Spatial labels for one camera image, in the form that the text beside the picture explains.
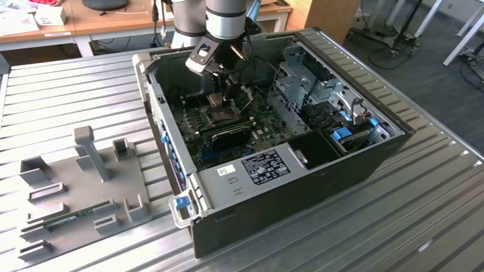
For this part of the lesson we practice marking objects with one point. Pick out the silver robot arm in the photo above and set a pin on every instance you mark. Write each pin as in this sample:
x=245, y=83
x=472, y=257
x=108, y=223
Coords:
x=224, y=20

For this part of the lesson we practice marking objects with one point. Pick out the green RAM stick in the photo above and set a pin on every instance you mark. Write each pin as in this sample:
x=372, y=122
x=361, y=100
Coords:
x=68, y=217

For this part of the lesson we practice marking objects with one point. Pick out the blue case latch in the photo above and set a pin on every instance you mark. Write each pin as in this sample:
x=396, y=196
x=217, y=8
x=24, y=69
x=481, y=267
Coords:
x=181, y=201

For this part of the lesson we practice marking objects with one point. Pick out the wooden desk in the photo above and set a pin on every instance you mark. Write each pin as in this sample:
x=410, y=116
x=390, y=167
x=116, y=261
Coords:
x=113, y=20

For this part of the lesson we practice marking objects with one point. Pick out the open black PC case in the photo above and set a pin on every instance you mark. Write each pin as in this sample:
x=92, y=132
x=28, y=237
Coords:
x=286, y=204

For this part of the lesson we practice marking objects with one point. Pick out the white tape strip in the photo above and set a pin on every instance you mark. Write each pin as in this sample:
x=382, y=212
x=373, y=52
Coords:
x=425, y=246

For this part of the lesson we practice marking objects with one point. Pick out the CPU with silver top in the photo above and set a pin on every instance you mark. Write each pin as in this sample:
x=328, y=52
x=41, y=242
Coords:
x=214, y=99

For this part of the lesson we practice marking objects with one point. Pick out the black round pad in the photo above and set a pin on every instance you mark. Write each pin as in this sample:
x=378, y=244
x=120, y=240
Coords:
x=104, y=4

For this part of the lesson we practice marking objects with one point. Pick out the silver drive cage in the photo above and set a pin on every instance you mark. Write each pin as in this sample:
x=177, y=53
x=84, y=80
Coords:
x=290, y=85

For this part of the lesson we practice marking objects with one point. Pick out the white table frame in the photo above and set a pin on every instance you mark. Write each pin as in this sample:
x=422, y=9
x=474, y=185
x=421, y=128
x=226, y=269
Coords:
x=464, y=45

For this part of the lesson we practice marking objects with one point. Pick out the green motherboard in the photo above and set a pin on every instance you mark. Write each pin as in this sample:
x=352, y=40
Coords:
x=264, y=124

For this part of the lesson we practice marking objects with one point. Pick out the wooden cabinet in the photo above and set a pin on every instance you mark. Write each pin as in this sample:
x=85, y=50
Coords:
x=328, y=17

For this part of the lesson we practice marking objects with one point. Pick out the black wheeled stand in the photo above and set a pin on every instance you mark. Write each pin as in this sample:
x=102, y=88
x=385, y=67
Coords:
x=405, y=28

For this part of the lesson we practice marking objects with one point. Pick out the white paper stack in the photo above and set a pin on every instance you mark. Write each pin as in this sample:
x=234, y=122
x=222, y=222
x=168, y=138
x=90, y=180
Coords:
x=14, y=22

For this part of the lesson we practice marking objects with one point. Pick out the white cardboard box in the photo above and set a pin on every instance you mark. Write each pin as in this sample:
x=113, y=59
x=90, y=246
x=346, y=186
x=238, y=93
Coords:
x=49, y=15

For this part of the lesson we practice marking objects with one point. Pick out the metal locking lever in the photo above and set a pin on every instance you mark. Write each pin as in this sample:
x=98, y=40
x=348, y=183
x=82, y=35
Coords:
x=249, y=105

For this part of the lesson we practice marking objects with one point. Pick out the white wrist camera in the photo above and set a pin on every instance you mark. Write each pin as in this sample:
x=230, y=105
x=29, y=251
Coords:
x=200, y=56

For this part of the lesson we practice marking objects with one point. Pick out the black expansion card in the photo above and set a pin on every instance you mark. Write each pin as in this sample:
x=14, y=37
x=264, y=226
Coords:
x=230, y=140

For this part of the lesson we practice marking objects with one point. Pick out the black RAM slot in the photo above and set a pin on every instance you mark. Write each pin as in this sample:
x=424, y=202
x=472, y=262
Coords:
x=226, y=130
x=226, y=125

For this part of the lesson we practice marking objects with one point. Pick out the blue disk carrier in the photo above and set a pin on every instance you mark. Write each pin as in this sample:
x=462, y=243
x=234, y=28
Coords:
x=341, y=133

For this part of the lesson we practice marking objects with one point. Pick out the silver power supply unit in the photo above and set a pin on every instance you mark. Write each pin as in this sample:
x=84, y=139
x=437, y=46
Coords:
x=226, y=190

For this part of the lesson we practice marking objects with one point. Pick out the grey parts rack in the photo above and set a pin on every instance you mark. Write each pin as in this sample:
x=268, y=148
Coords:
x=74, y=192

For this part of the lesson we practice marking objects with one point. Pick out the blue plastic clip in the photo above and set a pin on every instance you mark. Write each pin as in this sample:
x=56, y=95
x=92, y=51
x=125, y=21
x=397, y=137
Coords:
x=373, y=122

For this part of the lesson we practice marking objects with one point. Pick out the blue expansion slot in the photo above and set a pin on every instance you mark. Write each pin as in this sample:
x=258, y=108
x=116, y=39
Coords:
x=210, y=155

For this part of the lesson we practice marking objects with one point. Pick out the CPU socket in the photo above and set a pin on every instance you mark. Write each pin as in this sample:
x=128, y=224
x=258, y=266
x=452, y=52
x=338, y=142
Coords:
x=221, y=116

